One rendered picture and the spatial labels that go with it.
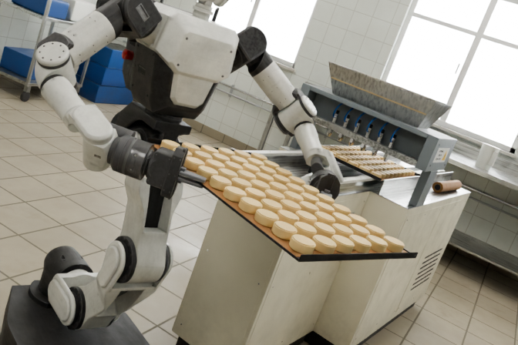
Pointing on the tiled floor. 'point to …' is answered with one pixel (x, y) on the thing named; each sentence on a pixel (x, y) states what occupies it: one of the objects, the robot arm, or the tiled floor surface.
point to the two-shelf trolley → (36, 43)
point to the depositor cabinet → (397, 285)
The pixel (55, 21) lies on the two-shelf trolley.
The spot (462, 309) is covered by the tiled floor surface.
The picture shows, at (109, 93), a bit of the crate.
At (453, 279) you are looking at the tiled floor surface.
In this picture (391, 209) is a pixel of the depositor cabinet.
